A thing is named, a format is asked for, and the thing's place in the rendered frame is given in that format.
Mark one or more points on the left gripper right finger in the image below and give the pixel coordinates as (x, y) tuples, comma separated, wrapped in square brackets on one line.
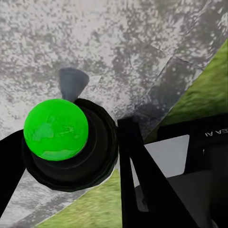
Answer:
[(165, 208)]

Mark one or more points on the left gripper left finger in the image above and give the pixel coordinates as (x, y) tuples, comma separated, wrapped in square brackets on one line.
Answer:
[(12, 167)]

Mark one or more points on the insectifuge atomizer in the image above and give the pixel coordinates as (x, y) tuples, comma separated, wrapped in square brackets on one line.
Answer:
[(70, 143)]

